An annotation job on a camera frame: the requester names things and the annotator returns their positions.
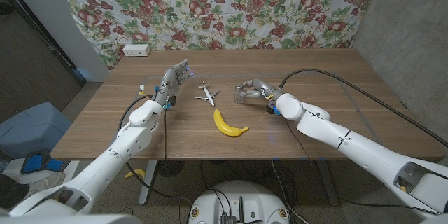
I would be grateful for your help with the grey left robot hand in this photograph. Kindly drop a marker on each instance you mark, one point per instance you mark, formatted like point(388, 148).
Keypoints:
point(171, 81)

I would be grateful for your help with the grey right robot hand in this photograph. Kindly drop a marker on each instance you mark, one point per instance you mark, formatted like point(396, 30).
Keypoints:
point(264, 87)

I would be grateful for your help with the clear glass salt shaker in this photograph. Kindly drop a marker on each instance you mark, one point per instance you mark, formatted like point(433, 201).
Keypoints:
point(239, 97)

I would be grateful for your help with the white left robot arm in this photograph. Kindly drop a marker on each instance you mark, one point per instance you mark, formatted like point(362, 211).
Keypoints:
point(110, 157)

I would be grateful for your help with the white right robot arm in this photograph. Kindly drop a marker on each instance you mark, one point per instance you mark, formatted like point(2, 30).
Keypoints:
point(357, 150)

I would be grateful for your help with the white toy airplane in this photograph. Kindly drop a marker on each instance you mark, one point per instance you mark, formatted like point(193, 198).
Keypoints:
point(209, 95)

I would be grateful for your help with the yellow toy banana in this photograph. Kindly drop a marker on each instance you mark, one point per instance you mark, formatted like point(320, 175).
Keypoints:
point(224, 127)

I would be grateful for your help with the small yellow floor banana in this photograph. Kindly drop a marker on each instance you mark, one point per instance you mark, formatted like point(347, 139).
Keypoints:
point(137, 172)

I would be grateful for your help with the white power strip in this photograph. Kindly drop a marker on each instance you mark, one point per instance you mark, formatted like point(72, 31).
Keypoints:
point(136, 50)

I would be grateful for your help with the floral fruit print backdrop cloth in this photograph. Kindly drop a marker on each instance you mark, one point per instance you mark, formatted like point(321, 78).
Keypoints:
point(217, 10)

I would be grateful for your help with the round black floor disc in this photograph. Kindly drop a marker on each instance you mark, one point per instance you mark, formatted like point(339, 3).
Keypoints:
point(171, 168)

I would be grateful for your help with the white table leg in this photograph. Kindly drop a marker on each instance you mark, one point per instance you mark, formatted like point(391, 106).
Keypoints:
point(148, 182)

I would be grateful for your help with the white robot torso base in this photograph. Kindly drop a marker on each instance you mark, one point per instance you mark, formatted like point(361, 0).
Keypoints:
point(241, 196)

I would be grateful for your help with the grey table leg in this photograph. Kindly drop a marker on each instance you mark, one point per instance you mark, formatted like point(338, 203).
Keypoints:
point(329, 185)

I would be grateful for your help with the grey-blue plastic bin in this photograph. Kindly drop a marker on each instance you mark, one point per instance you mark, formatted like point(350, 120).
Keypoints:
point(33, 129)

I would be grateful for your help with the grey shoe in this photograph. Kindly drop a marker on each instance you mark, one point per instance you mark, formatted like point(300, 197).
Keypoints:
point(47, 182)

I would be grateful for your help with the blue foot pedal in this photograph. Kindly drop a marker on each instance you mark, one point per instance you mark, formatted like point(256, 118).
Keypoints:
point(33, 162)

